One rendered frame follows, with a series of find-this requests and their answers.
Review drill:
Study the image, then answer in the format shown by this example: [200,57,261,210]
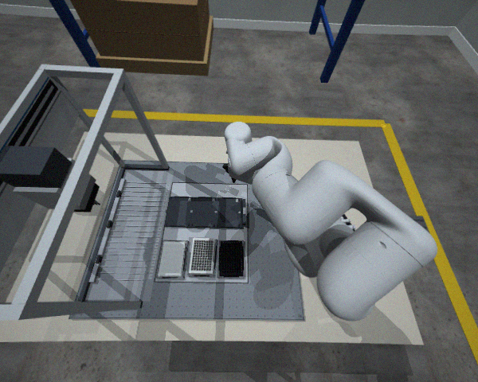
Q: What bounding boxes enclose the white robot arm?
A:
[224,122,437,321]

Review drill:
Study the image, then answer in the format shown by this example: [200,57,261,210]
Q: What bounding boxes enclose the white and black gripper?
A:
[223,163,259,185]

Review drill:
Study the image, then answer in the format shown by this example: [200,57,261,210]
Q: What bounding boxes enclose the black well plate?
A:
[220,241,243,276]

